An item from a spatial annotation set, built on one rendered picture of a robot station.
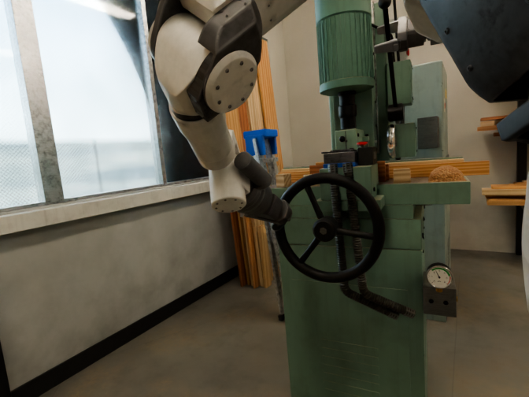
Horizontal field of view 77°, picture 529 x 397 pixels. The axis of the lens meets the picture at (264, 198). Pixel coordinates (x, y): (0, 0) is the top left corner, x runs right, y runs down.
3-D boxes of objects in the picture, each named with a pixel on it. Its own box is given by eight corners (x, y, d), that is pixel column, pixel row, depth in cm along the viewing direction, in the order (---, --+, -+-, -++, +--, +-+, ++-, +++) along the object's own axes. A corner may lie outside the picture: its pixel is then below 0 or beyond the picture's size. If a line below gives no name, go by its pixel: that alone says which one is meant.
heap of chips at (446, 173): (428, 182, 90) (427, 168, 89) (427, 177, 102) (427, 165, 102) (467, 180, 86) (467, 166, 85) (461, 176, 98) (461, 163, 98)
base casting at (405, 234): (277, 243, 112) (275, 217, 111) (323, 211, 163) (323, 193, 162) (423, 250, 92) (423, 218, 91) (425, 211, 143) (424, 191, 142)
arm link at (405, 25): (398, 8, 94) (446, -5, 88) (401, 40, 100) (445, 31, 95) (396, 30, 86) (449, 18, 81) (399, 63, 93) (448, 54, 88)
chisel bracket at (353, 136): (336, 157, 110) (334, 131, 109) (345, 155, 123) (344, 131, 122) (358, 154, 107) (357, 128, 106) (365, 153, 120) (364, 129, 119)
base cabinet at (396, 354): (291, 432, 121) (275, 243, 112) (331, 345, 173) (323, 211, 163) (428, 476, 101) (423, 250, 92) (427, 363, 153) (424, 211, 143)
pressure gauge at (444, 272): (426, 294, 88) (425, 265, 87) (426, 288, 91) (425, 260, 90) (453, 297, 85) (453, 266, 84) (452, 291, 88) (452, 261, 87)
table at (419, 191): (249, 211, 104) (247, 192, 103) (286, 196, 131) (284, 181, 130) (476, 211, 77) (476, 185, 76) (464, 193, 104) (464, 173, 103)
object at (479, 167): (279, 183, 126) (277, 172, 125) (280, 183, 127) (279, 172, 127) (489, 174, 96) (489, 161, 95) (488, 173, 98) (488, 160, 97)
